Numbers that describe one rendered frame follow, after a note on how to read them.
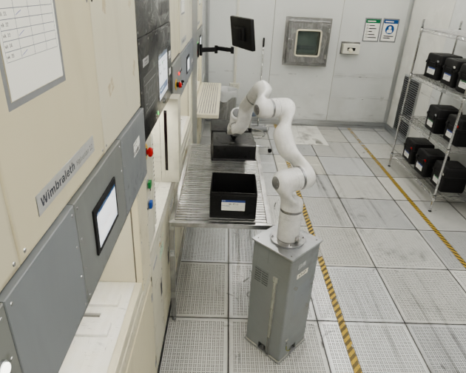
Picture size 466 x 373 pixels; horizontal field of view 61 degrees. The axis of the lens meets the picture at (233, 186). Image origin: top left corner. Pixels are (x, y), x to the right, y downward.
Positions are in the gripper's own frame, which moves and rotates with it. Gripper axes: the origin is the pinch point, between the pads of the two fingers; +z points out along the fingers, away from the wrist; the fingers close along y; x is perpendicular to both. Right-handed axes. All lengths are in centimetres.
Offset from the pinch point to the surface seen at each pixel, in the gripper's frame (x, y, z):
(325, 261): 74, -81, 78
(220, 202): 55, 10, -25
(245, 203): 55, -5, -25
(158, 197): 51, 46, -21
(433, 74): -135, -228, 112
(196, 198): 45, 25, 0
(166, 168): 30, 43, -14
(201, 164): 6.2, 22.1, 38.9
